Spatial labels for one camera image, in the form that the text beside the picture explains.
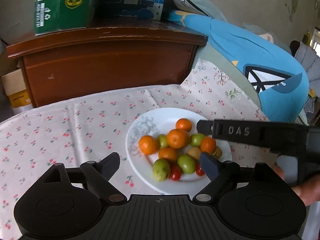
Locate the red cherry tomato front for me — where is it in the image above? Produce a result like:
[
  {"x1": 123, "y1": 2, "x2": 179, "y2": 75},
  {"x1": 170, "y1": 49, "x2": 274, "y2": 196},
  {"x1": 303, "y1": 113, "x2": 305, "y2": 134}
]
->
[{"x1": 195, "y1": 163, "x2": 205, "y2": 177}]

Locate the person's right hand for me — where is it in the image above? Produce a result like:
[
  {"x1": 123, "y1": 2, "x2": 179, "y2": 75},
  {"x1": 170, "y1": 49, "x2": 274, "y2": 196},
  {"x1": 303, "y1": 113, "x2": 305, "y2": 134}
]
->
[{"x1": 272, "y1": 164, "x2": 320, "y2": 207}]

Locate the blue shark plush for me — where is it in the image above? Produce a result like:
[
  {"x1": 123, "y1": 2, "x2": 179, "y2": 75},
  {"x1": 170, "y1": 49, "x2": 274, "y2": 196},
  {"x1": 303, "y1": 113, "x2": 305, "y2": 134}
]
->
[{"x1": 168, "y1": 10, "x2": 309, "y2": 122}]

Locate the open cardboard box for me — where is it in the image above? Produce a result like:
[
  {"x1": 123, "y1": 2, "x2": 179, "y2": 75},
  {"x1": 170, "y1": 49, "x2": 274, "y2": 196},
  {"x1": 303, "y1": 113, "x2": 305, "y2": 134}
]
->
[{"x1": 1, "y1": 68, "x2": 31, "y2": 108}]

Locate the cherry print tablecloth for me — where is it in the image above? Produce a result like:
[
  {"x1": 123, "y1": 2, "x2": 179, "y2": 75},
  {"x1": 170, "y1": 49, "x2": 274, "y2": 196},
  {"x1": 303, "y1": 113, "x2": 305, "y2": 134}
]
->
[{"x1": 1, "y1": 60, "x2": 266, "y2": 239}]

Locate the brown jujube plate middle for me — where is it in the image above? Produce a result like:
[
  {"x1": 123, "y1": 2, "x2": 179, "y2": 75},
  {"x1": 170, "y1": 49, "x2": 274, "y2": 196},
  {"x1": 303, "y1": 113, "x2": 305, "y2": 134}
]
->
[{"x1": 186, "y1": 146, "x2": 202, "y2": 161}]

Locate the large green jujube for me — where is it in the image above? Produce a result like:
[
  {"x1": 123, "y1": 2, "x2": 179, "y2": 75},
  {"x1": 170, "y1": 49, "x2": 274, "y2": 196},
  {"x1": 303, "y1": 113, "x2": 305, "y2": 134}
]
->
[{"x1": 152, "y1": 158, "x2": 171, "y2": 181}]

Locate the orange tangerine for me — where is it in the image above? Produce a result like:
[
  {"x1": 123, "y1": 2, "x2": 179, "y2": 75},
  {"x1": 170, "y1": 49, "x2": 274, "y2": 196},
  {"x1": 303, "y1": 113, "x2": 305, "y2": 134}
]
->
[
  {"x1": 200, "y1": 137, "x2": 216, "y2": 155},
  {"x1": 166, "y1": 129, "x2": 190, "y2": 149},
  {"x1": 158, "y1": 147, "x2": 178, "y2": 162},
  {"x1": 175, "y1": 118, "x2": 193, "y2": 132},
  {"x1": 138, "y1": 135, "x2": 160, "y2": 155}
]

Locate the brownish jujube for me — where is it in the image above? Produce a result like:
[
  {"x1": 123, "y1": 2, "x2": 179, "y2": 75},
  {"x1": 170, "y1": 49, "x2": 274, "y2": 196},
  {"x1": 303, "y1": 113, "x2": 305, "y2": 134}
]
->
[{"x1": 213, "y1": 146, "x2": 223, "y2": 159}]

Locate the green jujube on plate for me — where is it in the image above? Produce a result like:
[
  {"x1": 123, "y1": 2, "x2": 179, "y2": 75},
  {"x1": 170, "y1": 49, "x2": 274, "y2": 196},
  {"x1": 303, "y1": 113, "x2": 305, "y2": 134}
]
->
[{"x1": 177, "y1": 155, "x2": 196, "y2": 174}]

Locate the green jujube plate back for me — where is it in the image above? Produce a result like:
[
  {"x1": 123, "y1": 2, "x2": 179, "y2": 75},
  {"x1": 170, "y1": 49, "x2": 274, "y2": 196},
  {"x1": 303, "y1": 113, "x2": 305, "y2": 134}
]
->
[{"x1": 190, "y1": 133, "x2": 205, "y2": 147}]

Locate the grey cushion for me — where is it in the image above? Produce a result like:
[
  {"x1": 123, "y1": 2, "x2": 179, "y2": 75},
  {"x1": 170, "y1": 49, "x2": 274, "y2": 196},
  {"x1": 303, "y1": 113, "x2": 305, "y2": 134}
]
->
[{"x1": 173, "y1": 0, "x2": 227, "y2": 22}]

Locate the red cherry tomato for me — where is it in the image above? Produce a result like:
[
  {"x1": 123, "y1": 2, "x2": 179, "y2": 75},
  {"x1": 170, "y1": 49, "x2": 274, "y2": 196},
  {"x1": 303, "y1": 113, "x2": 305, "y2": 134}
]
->
[
  {"x1": 169, "y1": 164, "x2": 182, "y2": 181},
  {"x1": 195, "y1": 163, "x2": 205, "y2": 177}
]

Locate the green cardboard box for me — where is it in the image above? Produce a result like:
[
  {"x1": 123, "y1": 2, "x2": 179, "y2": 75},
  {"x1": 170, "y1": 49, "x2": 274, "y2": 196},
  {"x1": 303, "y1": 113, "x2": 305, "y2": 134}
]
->
[{"x1": 34, "y1": 0, "x2": 95, "y2": 36}]

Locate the white floral plate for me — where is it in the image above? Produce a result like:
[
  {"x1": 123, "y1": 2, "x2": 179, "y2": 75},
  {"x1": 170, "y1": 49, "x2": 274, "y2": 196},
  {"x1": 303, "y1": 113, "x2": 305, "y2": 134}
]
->
[{"x1": 126, "y1": 108, "x2": 232, "y2": 196}]

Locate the small green jujube alone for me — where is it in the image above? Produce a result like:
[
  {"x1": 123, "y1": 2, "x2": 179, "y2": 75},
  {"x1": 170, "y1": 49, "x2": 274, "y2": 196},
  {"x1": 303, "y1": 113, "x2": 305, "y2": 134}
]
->
[{"x1": 158, "y1": 134, "x2": 169, "y2": 148}]

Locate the brown wooden cabinet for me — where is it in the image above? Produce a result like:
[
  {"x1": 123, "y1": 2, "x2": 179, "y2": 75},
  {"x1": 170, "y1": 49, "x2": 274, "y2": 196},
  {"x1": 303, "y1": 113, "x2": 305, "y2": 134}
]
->
[{"x1": 7, "y1": 18, "x2": 207, "y2": 107}]

